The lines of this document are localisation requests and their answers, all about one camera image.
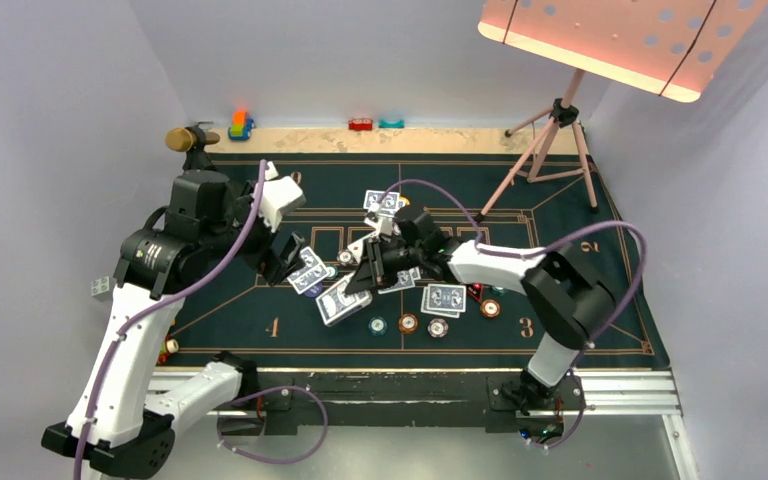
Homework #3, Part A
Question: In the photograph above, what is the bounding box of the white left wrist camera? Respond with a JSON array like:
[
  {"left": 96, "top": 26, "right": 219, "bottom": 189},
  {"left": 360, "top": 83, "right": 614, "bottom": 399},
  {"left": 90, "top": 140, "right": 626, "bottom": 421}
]
[{"left": 259, "top": 161, "right": 306, "bottom": 233}]

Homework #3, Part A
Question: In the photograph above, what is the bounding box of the face-down card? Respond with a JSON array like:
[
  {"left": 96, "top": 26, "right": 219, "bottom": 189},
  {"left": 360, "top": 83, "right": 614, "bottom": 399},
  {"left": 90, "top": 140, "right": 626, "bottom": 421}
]
[{"left": 378, "top": 267, "right": 421, "bottom": 294}]

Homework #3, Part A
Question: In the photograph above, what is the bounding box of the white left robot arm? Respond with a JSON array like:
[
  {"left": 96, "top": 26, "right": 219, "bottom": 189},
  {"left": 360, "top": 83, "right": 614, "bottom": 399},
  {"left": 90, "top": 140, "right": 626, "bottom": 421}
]
[{"left": 41, "top": 161, "right": 305, "bottom": 479}]

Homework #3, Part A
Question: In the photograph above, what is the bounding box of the red black all-in triangle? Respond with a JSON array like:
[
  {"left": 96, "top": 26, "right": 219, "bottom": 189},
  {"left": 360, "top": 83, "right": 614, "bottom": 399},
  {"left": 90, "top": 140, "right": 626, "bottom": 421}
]
[{"left": 466, "top": 283, "right": 484, "bottom": 304}]

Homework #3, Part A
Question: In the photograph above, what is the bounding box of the red toy block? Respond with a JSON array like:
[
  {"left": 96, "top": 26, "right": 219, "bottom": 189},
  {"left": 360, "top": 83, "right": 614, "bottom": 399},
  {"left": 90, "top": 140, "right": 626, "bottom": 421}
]
[{"left": 347, "top": 118, "right": 375, "bottom": 131}]

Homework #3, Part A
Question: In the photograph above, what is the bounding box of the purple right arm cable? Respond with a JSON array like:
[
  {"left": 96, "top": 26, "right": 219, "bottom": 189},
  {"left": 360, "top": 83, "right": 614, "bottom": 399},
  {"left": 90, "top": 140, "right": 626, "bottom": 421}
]
[{"left": 375, "top": 178, "right": 649, "bottom": 450}]

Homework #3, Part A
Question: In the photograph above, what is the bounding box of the teal toy block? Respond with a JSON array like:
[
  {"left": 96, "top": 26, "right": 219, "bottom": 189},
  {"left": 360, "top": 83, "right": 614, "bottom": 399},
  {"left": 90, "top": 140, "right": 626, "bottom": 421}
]
[{"left": 378, "top": 116, "right": 405, "bottom": 129}]

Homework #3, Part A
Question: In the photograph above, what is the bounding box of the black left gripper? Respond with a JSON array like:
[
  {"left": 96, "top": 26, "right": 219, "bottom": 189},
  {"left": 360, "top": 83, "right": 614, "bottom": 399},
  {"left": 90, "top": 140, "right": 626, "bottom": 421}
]
[{"left": 201, "top": 180, "right": 304, "bottom": 283}]

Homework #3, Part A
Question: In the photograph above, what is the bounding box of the purple small blind button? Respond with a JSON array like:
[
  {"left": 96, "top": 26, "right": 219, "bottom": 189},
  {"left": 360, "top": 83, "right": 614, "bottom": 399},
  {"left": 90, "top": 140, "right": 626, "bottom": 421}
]
[{"left": 303, "top": 283, "right": 324, "bottom": 298}]

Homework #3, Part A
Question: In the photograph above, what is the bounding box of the blue back playing card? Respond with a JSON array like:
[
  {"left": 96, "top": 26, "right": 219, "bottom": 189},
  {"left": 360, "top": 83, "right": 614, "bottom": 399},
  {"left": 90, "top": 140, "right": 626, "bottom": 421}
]
[{"left": 377, "top": 198, "right": 407, "bottom": 218}]

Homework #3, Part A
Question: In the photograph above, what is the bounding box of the orange red chip stack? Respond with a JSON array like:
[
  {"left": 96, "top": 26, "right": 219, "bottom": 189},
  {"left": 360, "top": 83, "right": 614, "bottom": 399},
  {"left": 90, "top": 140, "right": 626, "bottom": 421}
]
[{"left": 398, "top": 313, "right": 419, "bottom": 335}]

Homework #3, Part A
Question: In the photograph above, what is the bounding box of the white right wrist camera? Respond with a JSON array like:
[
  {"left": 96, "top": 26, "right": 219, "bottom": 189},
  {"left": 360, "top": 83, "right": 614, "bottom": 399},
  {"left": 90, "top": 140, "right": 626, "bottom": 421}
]
[{"left": 363, "top": 212, "right": 400, "bottom": 240}]

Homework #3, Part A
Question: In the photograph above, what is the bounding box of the pink blue chips small pile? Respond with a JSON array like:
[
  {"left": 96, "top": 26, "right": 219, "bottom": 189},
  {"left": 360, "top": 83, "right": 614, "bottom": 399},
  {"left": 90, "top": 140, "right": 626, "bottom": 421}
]
[{"left": 337, "top": 250, "right": 356, "bottom": 266}]

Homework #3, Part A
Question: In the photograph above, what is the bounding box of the pink music stand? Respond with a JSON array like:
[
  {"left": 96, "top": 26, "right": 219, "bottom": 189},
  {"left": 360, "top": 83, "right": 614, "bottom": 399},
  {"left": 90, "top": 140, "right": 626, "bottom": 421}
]
[{"left": 477, "top": 0, "right": 768, "bottom": 220}]

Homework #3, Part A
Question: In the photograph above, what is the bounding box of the four of diamonds card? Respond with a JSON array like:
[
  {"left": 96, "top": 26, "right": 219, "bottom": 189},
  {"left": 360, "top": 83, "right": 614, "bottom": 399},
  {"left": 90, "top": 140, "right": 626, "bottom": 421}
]
[{"left": 347, "top": 232, "right": 378, "bottom": 264}]

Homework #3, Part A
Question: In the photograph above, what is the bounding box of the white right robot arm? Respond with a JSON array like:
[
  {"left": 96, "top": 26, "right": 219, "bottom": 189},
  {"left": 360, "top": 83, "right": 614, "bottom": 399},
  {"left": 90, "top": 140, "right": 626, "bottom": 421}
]
[{"left": 346, "top": 205, "right": 618, "bottom": 407}]

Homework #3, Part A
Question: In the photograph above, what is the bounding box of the orange green toy block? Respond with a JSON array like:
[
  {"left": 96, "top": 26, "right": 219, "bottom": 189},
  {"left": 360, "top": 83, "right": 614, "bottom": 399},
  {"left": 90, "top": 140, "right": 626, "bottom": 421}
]
[{"left": 227, "top": 110, "right": 255, "bottom": 141}]

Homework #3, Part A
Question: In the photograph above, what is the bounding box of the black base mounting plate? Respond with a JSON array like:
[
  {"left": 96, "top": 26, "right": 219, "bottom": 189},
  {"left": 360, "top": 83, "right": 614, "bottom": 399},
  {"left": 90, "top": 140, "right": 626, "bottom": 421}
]
[{"left": 215, "top": 368, "right": 586, "bottom": 437}]

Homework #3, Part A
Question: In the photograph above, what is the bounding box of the green blue chip stack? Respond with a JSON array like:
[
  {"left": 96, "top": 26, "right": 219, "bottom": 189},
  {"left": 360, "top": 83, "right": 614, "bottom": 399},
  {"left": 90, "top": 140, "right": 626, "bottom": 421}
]
[{"left": 368, "top": 316, "right": 388, "bottom": 336}]

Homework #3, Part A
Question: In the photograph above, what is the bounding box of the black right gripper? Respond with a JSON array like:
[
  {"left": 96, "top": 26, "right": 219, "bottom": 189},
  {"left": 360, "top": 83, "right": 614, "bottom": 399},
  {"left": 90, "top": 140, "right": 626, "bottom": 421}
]
[{"left": 346, "top": 236, "right": 424, "bottom": 296}]

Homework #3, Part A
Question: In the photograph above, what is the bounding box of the gold microphone on stand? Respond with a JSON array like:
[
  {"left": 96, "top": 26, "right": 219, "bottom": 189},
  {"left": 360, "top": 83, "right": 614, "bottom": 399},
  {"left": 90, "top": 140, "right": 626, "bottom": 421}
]
[{"left": 164, "top": 123, "right": 221, "bottom": 172}]

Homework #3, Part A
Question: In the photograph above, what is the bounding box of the dark green poker mat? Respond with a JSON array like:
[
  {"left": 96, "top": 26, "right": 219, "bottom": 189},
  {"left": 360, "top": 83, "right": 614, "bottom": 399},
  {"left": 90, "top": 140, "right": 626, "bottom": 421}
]
[{"left": 171, "top": 153, "right": 671, "bottom": 370}]

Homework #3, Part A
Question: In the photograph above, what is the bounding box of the pink blue chip stack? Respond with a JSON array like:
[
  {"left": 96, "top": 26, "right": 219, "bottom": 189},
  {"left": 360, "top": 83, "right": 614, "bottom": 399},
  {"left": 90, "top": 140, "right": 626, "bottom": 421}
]
[{"left": 427, "top": 318, "right": 449, "bottom": 338}]

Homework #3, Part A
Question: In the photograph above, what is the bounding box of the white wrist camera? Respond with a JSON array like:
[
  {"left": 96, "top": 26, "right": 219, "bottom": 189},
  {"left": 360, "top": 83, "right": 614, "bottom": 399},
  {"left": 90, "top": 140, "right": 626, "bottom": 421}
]
[
  {"left": 363, "top": 212, "right": 400, "bottom": 240},
  {"left": 259, "top": 161, "right": 306, "bottom": 233}
]

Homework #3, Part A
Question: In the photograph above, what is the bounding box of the grey lego brick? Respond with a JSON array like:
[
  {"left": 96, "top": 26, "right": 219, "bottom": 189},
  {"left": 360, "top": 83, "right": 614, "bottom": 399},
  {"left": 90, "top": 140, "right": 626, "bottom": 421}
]
[{"left": 91, "top": 276, "right": 116, "bottom": 302}]

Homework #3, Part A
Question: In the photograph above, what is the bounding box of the blue white card deck box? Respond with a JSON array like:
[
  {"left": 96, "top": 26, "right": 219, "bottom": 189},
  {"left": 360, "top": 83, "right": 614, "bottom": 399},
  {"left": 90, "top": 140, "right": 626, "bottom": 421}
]
[{"left": 315, "top": 274, "right": 373, "bottom": 327}]

